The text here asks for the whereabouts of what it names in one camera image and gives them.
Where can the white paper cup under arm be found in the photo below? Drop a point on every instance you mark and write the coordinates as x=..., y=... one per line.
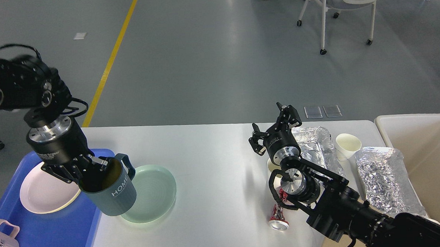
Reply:
x=271, y=168

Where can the crumpled aluminium foil tray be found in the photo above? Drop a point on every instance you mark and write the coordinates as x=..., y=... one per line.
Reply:
x=386, y=182

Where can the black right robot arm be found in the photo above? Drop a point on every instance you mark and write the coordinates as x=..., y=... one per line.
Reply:
x=332, y=206

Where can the beige plastic bin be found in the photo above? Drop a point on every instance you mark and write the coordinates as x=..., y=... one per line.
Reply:
x=417, y=136

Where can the pink plate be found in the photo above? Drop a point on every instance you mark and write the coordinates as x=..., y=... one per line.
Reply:
x=41, y=193

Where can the blue plastic tray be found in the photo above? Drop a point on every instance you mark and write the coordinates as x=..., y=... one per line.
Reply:
x=73, y=226

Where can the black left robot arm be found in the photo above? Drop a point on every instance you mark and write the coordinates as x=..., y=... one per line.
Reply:
x=27, y=82

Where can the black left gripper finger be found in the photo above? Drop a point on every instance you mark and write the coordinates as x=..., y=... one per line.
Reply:
x=90, y=162
x=61, y=172

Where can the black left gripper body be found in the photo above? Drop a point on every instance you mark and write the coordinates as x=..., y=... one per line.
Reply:
x=60, y=144

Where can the light green plate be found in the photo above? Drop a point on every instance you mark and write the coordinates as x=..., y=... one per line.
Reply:
x=156, y=194

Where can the floor socket cover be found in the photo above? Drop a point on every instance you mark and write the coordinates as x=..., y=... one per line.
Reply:
x=313, y=112
x=332, y=111

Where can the floor socket cover right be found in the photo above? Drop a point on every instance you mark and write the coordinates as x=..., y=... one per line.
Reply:
x=332, y=111

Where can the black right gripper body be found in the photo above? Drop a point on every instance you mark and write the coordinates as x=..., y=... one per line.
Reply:
x=280, y=144

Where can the teal mug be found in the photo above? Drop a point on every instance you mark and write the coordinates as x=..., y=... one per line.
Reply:
x=111, y=191

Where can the white paper cup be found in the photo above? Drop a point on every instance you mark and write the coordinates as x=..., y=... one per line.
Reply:
x=346, y=146

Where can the crushed red soda can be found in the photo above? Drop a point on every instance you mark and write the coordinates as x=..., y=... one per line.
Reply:
x=277, y=220

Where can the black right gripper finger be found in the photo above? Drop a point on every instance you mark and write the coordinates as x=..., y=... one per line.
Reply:
x=257, y=135
x=287, y=119

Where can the floor socket cover left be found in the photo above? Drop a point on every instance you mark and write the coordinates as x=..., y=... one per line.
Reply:
x=313, y=112

